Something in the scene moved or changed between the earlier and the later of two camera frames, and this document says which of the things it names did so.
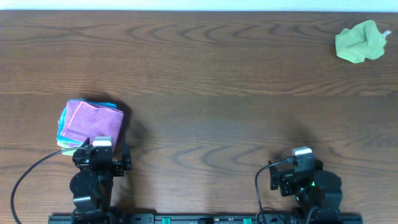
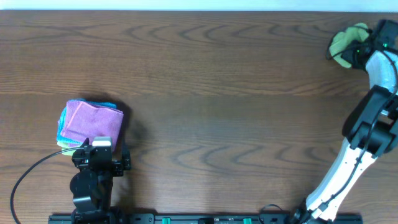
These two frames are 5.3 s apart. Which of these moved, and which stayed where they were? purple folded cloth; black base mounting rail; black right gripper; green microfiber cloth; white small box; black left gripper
Moved: black right gripper; green microfiber cloth
Stayed: black left gripper; black base mounting rail; white small box; purple folded cloth
